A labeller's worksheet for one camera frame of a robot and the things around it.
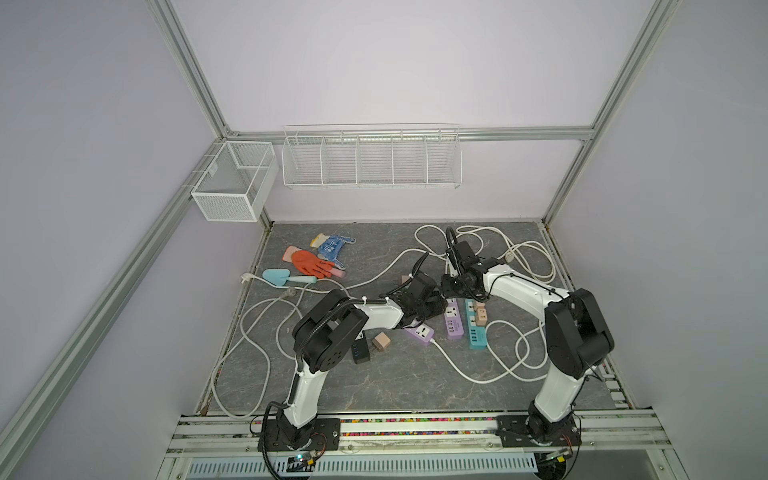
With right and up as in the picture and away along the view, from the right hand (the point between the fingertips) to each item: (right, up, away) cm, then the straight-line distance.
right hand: (448, 290), depth 94 cm
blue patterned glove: (-42, +13, +18) cm, 47 cm away
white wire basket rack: (-8, +46, +10) cm, 48 cm away
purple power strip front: (-9, -12, -5) cm, 16 cm away
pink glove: (-57, +11, +15) cm, 60 cm away
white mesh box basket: (-71, +35, +7) cm, 80 cm away
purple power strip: (+1, -9, -3) cm, 9 cm away
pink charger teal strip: (+8, -7, -7) cm, 13 cm away
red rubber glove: (-47, +7, +11) cm, 49 cm away
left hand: (0, -6, -1) cm, 6 cm away
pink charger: (-21, -14, -7) cm, 26 cm away
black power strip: (-27, -16, -9) cm, 32 cm away
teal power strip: (+8, -13, -6) cm, 16 cm away
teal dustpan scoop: (-58, +3, +11) cm, 59 cm away
